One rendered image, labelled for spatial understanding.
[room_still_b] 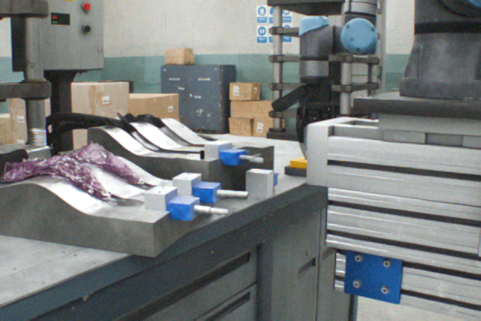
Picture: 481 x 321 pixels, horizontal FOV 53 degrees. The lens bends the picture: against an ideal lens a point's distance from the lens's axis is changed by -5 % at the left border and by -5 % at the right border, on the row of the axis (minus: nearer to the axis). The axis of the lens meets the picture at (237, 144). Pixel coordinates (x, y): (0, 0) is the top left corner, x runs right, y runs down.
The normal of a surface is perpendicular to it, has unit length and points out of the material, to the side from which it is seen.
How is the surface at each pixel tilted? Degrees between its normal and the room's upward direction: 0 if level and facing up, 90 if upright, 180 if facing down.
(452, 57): 73
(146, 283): 90
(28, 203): 90
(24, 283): 0
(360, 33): 90
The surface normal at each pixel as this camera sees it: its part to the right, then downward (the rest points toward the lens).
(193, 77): -0.47, 0.14
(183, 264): 0.83, 0.08
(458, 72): -0.36, -0.17
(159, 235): 0.96, 0.04
